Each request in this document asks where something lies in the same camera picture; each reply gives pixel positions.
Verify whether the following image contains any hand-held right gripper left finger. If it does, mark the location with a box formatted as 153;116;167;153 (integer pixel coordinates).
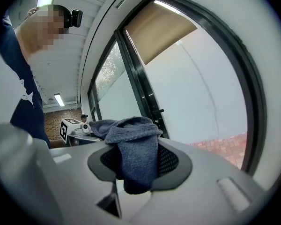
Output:
33;138;123;225

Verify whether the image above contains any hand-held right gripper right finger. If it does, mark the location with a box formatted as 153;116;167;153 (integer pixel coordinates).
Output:
131;138;270;225

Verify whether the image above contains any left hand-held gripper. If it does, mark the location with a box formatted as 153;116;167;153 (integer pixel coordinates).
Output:
59;118;103;147

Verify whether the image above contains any blue-grey knitted sock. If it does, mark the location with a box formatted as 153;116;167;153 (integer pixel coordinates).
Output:
89;116;164;195

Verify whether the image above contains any black door handle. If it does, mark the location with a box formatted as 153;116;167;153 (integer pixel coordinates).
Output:
152;106;165;126

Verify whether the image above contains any person's navy shirt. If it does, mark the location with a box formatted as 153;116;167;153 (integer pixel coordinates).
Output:
0;10;52;149

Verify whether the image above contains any person's head and neck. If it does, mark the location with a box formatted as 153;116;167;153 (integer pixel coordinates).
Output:
15;5;72;63

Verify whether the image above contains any black head-mounted camera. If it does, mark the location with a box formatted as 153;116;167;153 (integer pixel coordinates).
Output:
70;9;83;28

